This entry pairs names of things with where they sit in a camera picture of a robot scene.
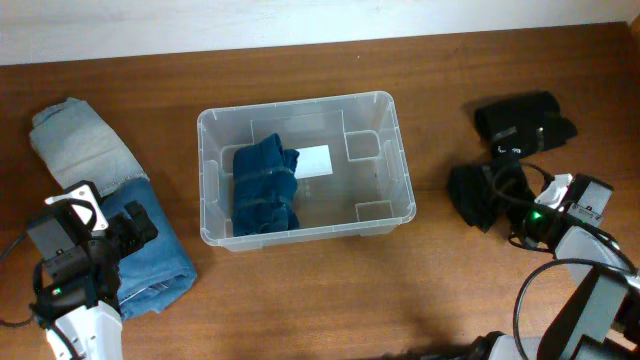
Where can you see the light blue jeans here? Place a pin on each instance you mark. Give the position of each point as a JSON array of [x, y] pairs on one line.
[[76, 144]]

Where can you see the teal blue garment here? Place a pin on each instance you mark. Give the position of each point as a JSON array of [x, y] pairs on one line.
[[264, 188]]

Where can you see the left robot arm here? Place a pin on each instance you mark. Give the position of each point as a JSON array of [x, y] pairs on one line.
[[77, 280]]

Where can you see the white label in container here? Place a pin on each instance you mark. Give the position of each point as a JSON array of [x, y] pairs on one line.
[[313, 162]]

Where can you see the clear plastic storage container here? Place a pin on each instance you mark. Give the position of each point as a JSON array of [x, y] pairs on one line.
[[369, 192]]

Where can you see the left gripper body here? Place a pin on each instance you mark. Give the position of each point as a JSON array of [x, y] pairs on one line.
[[124, 233]]

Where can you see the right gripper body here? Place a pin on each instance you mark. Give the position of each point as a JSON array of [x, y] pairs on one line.
[[534, 223]]

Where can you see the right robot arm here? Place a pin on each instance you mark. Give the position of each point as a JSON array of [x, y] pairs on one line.
[[606, 297]]

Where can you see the dark blue jeans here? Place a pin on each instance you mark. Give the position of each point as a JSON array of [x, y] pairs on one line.
[[161, 272]]

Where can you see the black garment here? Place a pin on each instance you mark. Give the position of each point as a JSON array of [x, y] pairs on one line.
[[523, 125], [470, 190]]

